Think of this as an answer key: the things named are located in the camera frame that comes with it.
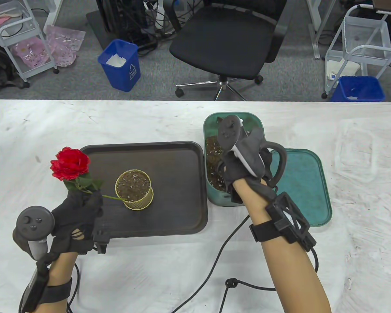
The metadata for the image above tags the person's right hand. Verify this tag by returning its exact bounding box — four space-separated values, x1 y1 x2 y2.
216 151 278 205

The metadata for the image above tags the person's left hand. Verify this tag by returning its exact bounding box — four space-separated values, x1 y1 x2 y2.
51 192 104 255

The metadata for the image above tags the brown potting mix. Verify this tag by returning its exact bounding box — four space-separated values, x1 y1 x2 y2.
205 135 227 191
117 171 150 202

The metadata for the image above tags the red artificial rose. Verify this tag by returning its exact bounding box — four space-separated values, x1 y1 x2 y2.
50 147 128 201

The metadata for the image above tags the person's right forearm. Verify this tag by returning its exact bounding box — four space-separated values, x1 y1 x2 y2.
232 178 332 313

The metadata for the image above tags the person's left forearm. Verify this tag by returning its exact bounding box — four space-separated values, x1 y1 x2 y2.
28 251 79 313

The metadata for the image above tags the grey handheld controller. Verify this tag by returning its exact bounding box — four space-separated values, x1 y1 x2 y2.
13 206 55 260
217 116 288 188

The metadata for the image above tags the green plastic bin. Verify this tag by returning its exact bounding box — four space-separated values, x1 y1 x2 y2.
204 112 271 207

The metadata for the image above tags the dark brown plastic tray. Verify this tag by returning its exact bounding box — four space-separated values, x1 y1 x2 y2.
80 141 209 239

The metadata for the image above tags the yellow ribbed flower pot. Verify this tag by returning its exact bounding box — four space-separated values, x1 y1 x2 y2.
115 170 154 211

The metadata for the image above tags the green plastic bin lid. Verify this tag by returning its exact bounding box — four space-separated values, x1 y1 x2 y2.
268 149 333 228

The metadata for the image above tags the black office chair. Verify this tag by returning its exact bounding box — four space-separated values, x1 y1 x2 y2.
163 0 288 101

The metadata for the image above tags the blue waste bin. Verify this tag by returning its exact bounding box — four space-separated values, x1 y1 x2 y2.
331 76 386 102
97 39 141 93

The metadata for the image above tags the white crumpled paper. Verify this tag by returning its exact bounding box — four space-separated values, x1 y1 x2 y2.
105 54 127 68

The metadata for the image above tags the pink plastic bag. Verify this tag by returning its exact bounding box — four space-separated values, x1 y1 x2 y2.
45 25 86 68
12 37 49 69

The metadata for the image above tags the black floor mat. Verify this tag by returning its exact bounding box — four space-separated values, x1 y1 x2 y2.
86 10 157 51

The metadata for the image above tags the black computer tower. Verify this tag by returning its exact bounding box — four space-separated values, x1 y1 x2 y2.
96 0 149 36

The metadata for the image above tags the black wrist strap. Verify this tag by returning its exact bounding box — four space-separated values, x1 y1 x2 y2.
19 265 74 312
250 192 317 251

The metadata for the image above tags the white wire cart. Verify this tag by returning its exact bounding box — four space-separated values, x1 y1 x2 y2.
322 5 391 99
0 0 59 82

